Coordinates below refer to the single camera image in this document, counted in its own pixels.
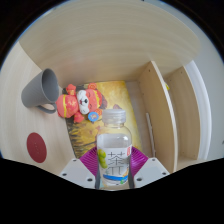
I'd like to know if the flat round red coaster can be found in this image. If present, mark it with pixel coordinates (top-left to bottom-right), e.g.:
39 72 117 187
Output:
26 132 48 164

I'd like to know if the white light bar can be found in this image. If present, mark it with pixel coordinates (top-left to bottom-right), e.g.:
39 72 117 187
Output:
145 112 157 158

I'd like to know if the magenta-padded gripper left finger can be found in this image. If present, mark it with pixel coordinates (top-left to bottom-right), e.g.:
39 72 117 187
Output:
59 146 101 190

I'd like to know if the yellow poppy flower painting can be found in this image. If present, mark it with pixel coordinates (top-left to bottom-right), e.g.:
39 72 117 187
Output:
64 79 144 159

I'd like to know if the light wooden shelf unit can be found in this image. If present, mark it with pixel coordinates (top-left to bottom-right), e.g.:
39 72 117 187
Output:
138 60 201 174

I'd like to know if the red and white plush toy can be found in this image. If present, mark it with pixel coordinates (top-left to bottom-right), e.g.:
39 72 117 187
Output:
55 83 104 124

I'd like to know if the grey ceramic mug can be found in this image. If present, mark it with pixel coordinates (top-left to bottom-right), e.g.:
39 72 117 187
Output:
20 68 61 115

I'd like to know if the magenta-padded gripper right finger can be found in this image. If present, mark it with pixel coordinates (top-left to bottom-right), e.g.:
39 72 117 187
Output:
128 146 170 190

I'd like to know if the clear plastic drink bottle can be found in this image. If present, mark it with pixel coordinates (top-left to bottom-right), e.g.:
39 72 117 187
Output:
96 108 133 190

